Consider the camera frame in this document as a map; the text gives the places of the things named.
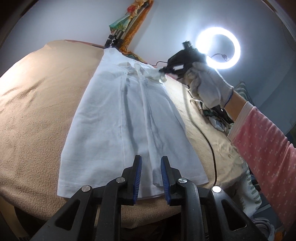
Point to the right white gloved hand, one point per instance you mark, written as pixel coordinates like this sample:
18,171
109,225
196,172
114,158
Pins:
208,85

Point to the white small garment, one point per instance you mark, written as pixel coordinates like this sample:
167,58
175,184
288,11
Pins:
125,111

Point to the white ring light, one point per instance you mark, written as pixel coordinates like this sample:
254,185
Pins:
221,47

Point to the right forearm pink sleeve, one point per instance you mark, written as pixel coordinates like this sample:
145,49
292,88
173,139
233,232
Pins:
268,153

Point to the colourful hanging cloth bundle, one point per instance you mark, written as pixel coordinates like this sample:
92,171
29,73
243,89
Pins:
124,29

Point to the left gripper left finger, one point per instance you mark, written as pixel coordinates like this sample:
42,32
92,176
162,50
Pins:
94,213

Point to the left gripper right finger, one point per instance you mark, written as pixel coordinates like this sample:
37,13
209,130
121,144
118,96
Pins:
206,214

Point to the beige bed blanket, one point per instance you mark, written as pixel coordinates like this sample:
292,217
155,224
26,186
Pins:
39,96

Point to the green striped white pillow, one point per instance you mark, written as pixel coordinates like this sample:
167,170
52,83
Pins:
242,91

